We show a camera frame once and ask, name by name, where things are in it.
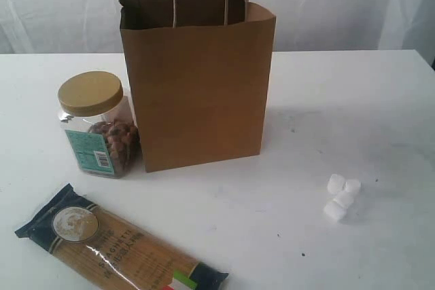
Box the clear jar gold lid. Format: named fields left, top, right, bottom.
left=58, top=71, right=140, bottom=178

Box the spaghetti packet dark blue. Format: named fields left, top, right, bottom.
left=15, top=184, right=228, bottom=289

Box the brown paper bag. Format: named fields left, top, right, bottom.
left=119, top=0, right=276, bottom=172

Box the white backdrop curtain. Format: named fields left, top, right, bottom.
left=1, top=0, right=434, bottom=61

